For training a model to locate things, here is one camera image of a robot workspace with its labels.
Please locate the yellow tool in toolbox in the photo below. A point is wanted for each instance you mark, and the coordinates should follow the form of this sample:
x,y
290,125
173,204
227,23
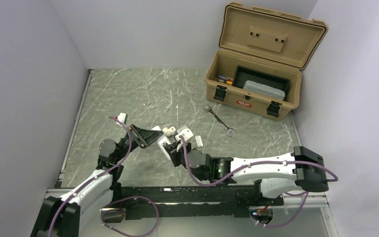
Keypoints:
x,y
223,79

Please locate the black toolbox left latch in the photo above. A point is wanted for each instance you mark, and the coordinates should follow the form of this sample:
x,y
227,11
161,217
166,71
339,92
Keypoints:
x,y
220,93

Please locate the black toolbox right latch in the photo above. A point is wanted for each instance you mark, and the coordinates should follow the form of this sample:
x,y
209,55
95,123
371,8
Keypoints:
x,y
273,109

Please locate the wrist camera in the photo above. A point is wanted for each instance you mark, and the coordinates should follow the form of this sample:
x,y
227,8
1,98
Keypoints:
x,y
185,132
122,117

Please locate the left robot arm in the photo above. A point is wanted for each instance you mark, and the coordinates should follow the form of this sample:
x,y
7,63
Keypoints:
x,y
66,215

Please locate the silver open-end wrench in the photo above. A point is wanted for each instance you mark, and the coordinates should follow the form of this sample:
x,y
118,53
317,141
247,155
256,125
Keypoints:
x,y
230,132

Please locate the black toolbox latch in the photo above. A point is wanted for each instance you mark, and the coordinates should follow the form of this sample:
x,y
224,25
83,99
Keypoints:
x,y
273,109
220,93

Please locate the white battery cover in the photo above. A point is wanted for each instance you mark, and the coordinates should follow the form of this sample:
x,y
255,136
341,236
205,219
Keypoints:
x,y
199,141

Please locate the tan plastic toolbox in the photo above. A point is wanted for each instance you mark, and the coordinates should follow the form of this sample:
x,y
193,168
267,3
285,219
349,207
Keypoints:
x,y
268,41

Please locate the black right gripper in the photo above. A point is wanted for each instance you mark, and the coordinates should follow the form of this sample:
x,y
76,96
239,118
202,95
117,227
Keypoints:
x,y
172,149

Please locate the black tray in toolbox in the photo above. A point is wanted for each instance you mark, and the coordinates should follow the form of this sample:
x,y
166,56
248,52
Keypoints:
x,y
242,74

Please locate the white remote control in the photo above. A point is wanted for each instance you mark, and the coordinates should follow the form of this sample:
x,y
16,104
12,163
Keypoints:
x,y
162,140

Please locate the white plastic pipe elbow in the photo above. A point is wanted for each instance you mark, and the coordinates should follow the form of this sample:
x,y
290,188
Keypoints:
x,y
169,131

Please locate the grey plastic case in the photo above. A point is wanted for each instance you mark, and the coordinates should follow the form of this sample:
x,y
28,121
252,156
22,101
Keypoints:
x,y
264,90

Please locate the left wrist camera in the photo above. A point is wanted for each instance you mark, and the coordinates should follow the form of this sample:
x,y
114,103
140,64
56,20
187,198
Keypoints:
x,y
122,117

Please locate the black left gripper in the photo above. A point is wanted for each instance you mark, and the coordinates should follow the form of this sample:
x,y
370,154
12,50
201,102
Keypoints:
x,y
145,137

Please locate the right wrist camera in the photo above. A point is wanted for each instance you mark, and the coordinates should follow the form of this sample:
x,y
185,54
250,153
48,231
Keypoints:
x,y
185,132

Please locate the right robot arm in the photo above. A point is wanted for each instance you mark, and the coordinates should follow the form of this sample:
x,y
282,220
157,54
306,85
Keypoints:
x,y
300,170

